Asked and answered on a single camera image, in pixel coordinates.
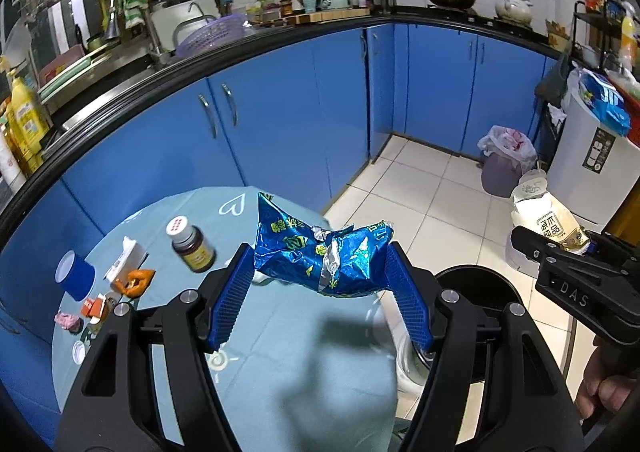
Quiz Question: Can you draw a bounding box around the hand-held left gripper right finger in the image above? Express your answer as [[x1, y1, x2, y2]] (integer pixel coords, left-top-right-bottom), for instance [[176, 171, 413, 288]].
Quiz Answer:
[[385, 241, 586, 452]]

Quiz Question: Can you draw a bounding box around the metal faucet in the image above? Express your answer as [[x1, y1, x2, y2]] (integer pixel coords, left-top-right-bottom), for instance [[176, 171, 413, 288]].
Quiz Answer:
[[102, 0, 166, 63]]

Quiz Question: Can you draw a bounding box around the rectangular wooden cutting board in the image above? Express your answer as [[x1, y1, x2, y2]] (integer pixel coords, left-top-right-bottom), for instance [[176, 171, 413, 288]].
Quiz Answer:
[[285, 7, 372, 25]]

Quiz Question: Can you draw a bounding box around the white trash can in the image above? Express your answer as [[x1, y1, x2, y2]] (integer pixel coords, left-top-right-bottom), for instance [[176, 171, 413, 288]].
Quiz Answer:
[[545, 77, 640, 228]]

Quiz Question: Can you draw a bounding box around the blue plastic bag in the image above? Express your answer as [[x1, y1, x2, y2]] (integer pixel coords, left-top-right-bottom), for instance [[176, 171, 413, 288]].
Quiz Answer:
[[579, 69, 632, 138]]

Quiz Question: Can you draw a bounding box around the white bottle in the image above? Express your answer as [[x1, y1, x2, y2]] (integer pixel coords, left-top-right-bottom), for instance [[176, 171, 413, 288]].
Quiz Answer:
[[0, 129, 25, 193]]

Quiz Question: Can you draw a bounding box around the red white wrapper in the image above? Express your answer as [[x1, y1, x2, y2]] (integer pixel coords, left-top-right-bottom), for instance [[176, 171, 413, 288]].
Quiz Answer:
[[80, 293, 120, 337]]

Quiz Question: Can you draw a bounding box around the white ceramic pot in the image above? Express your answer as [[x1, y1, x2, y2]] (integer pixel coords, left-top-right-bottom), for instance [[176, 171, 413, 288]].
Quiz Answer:
[[494, 0, 535, 25]]

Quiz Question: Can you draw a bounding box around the brown medicine bottle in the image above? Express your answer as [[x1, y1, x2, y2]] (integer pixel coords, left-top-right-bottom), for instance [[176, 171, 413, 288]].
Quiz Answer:
[[166, 215, 217, 274]]

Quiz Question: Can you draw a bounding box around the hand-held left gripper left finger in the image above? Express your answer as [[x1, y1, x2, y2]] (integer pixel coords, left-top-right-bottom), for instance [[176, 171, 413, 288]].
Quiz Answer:
[[52, 242, 257, 452]]

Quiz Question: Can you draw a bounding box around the white yellow food packet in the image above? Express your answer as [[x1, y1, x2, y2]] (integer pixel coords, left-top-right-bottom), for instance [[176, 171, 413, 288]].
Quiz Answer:
[[510, 171, 592, 253]]

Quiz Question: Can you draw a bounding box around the small white box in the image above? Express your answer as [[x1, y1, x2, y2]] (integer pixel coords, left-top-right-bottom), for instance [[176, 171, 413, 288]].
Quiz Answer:
[[104, 238, 150, 283]]

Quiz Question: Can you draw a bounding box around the purple plastic basket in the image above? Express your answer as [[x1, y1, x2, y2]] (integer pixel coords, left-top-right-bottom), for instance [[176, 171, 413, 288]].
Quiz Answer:
[[172, 14, 248, 58]]

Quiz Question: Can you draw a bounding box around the blue cup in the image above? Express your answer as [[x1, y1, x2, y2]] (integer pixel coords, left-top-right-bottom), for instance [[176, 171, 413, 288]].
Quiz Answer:
[[55, 252, 97, 302]]

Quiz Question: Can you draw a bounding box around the pink plastic tub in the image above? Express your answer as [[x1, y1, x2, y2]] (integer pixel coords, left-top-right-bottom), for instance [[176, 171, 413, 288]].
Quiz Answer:
[[37, 44, 88, 88]]

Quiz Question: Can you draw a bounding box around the orange juice bottle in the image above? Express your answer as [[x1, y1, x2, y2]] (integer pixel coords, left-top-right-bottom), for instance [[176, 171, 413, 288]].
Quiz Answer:
[[620, 14, 640, 65]]

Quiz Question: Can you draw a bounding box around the blue foil snack bag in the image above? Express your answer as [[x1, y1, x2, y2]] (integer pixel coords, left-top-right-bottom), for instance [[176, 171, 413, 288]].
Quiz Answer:
[[253, 192, 396, 298]]

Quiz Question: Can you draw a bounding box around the person's right hand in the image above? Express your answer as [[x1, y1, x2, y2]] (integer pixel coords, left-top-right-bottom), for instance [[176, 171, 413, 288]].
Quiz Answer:
[[574, 338, 632, 426]]

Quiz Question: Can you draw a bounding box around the yellow detergent bottle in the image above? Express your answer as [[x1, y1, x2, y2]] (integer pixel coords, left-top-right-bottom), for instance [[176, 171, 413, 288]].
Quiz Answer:
[[9, 74, 51, 155]]

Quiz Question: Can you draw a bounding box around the white plastic bin liner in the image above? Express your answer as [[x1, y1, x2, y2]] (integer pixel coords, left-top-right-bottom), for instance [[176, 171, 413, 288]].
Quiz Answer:
[[477, 124, 538, 173]]

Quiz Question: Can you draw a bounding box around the white pot in sink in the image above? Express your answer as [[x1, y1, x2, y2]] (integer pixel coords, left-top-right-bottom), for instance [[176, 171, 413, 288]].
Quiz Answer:
[[150, 0, 221, 45]]

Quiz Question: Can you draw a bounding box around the green striped towel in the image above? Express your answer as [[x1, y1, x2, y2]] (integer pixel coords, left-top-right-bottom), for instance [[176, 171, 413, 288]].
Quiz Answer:
[[116, 0, 150, 30]]

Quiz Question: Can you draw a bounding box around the black metal rack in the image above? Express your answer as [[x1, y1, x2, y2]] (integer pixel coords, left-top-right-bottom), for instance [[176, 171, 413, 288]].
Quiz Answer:
[[570, 0, 640, 78]]

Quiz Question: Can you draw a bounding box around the grey waste bin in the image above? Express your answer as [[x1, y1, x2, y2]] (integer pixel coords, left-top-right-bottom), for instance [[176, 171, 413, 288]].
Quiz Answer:
[[481, 152, 526, 198]]

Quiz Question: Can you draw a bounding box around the green plastic board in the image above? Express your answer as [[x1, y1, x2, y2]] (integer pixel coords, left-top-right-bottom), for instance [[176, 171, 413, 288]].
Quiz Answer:
[[41, 54, 118, 103]]

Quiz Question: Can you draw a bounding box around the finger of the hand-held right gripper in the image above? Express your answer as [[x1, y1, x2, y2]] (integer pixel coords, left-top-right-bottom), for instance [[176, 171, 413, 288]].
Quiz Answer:
[[586, 230, 640, 266], [510, 225, 593, 266]]

